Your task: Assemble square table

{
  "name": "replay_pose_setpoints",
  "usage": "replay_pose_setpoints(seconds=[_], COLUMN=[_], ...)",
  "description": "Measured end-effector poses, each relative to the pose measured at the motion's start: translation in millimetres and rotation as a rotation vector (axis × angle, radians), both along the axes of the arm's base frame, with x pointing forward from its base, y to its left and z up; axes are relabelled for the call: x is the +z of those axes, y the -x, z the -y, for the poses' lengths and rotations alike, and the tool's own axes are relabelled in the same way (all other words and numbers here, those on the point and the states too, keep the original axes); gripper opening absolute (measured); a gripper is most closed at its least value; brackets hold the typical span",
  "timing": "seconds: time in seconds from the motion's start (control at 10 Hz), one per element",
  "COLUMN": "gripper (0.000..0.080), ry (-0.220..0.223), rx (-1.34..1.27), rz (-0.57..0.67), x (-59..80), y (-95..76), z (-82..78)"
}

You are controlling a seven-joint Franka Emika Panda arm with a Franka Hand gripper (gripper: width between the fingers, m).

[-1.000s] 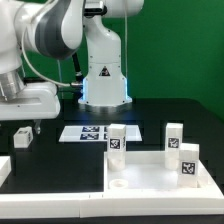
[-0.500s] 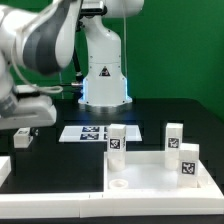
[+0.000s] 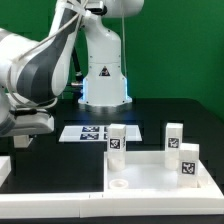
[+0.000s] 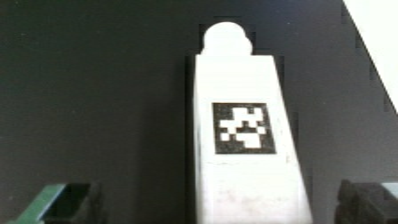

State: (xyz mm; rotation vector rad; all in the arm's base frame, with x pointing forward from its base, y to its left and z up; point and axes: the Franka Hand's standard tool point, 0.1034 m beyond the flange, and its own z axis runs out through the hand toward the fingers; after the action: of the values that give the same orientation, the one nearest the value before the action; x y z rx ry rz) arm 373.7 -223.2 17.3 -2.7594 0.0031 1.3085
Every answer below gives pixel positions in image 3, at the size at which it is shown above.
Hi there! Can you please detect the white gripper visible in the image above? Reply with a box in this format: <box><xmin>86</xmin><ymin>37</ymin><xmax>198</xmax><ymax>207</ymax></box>
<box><xmin>3</xmin><ymin>109</ymin><xmax>54</xmax><ymax>137</ymax></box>

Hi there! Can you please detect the white square tabletop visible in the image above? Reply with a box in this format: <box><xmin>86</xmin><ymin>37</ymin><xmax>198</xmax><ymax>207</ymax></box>
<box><xmin>103</xmin><ymin>150</ymin><xmax>209</xmax><ymax>193</ymax></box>

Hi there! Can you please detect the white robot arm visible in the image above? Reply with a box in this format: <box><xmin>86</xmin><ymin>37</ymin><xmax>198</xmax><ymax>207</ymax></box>
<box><xmin>0</xmin><ymin>0</ymin><xmax>144</xmax><ymax>137</ymax></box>

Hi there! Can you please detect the white plate with fiducial tags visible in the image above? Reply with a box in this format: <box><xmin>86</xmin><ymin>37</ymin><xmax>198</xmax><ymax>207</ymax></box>
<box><xmin>59</xmin><ymin>125</ymin><xmax>142</xmax><ymax>142</ymax></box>

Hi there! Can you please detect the white wall piece left edge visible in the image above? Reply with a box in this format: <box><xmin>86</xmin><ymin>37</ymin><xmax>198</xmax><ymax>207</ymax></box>
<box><xmin>0</xmin><ymin>156</ymin><xmax>11</xmax><ymax>187</ymax></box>

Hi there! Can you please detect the white L-shaped obstacle wall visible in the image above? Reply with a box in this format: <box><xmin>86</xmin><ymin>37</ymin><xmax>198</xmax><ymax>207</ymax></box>
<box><xmin>0</xmin><ymin>164</ymin><xmax>224</xmax><ymax>219</ymax></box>

